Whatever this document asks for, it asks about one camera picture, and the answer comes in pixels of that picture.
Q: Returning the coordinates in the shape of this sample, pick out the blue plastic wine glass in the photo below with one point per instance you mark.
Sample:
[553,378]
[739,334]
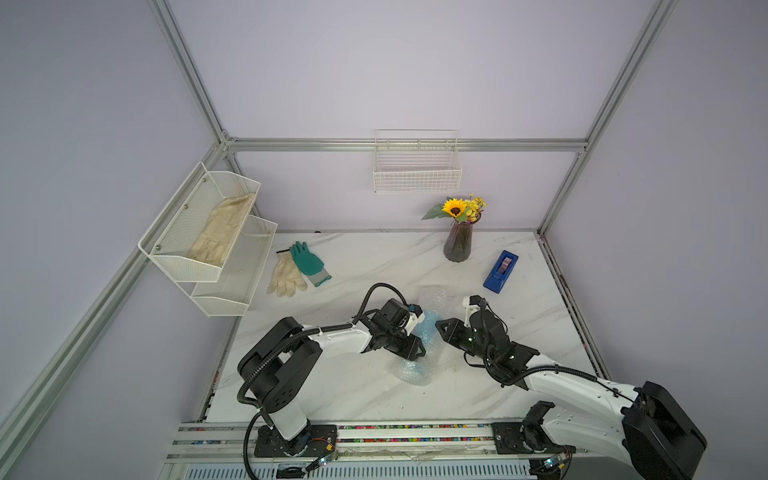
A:
[421,371]

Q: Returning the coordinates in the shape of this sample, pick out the clear bubble wrap sheet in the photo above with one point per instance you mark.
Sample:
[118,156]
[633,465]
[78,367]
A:
[434,302]

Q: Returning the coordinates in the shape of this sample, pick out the aluminium front rail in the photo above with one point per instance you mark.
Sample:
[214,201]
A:
[398,449]

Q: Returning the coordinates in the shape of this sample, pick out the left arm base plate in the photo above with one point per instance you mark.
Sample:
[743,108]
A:
[312,441]

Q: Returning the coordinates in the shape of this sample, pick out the dark glass flower vase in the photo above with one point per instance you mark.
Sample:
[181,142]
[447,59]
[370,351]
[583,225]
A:
[458,245]

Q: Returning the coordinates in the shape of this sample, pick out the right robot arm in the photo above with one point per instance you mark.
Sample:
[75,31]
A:
[642,426]

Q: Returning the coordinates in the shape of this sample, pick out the lower white mesh shelf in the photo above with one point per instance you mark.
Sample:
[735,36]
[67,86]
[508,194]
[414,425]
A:
[232,293]

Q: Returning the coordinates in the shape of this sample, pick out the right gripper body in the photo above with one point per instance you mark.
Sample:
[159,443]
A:
[482,351]

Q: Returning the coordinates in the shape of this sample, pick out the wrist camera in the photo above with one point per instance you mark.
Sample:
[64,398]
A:
[471,304]
[415,317]

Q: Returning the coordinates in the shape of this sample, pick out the blue tape dispenser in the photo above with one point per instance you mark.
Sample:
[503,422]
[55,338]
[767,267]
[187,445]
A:
[501,271]

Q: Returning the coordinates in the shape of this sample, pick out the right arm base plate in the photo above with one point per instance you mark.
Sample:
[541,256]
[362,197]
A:
[517,438]

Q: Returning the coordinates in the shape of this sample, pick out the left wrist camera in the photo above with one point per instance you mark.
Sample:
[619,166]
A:
[415,317]

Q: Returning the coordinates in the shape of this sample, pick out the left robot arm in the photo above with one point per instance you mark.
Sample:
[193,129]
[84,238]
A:
[277,367]

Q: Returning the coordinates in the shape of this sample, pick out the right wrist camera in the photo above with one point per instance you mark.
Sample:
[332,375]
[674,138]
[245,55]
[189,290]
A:
[471,304]

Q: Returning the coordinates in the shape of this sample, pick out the green work glove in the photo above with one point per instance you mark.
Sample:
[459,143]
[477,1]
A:
[309,264]

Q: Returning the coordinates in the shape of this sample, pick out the beige work glove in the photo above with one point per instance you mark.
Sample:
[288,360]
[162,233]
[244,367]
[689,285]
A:
[286,278]

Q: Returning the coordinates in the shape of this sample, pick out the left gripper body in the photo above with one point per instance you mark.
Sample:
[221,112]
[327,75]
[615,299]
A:
[400,344]

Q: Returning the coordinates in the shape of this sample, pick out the sunflower bouquet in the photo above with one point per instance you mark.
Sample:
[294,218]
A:
[461,210]

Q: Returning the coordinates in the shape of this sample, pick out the white wire wall basket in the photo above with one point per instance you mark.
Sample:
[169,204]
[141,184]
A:
[416,161]

